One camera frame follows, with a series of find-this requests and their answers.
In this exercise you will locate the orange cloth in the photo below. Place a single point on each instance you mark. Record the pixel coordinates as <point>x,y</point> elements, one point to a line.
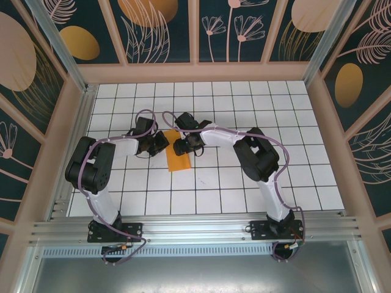
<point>178,161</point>

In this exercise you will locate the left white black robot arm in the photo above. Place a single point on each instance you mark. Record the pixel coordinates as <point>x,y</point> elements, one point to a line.
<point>105,198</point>

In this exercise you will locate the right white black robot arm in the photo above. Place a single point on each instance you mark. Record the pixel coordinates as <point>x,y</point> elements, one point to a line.
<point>256,158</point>

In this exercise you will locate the grey metal sheet panel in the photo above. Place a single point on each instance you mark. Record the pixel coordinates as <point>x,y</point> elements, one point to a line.
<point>195,276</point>

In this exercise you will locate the aluminium side rail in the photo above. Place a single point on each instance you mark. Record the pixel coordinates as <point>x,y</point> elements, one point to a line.
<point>76,137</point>

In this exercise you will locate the long aluminium base rail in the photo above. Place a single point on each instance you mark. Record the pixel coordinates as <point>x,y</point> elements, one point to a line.
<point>195,229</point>

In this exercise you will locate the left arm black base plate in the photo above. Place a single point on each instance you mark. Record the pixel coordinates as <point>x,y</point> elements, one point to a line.
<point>134,232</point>

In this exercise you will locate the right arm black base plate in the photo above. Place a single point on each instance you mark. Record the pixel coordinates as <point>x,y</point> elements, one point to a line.
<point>259,230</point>

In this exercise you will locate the aluminium corner post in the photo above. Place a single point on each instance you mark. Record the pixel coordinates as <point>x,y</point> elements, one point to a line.
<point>58,45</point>
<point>330,39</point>

